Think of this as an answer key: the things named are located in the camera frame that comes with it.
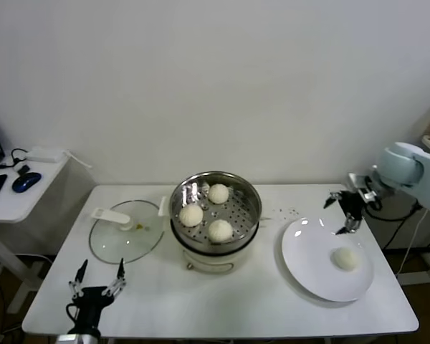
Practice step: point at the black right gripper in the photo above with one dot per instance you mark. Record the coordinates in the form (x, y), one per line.
(351, 204)

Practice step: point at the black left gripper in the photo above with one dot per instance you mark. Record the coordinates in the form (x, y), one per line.
(89, 300)

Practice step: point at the white steamed baozi bun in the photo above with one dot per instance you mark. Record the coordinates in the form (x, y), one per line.
(345, 258)
(220, 231)
(191, 215)
(218, 193)

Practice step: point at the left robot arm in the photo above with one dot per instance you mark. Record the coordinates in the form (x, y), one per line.
(79, 339)

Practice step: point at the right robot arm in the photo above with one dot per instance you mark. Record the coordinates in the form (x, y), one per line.
(397, 165)

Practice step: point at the stainless steel steamer basket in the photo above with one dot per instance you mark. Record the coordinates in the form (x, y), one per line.
(247, 211)

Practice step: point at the white round plate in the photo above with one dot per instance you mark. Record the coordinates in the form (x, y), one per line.
(308, 265)

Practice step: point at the white side table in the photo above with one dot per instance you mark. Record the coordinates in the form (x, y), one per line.
(39, 193)

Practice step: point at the blue computer mouse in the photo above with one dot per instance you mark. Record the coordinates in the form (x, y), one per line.
(27, 181)

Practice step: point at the small black dongle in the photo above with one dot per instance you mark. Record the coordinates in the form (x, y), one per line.
(24, 168)

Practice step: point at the white adapter box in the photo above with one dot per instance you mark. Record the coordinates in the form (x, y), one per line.
(44, 154)

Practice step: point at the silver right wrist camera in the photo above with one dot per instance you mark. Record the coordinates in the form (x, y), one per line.
(358, 184)

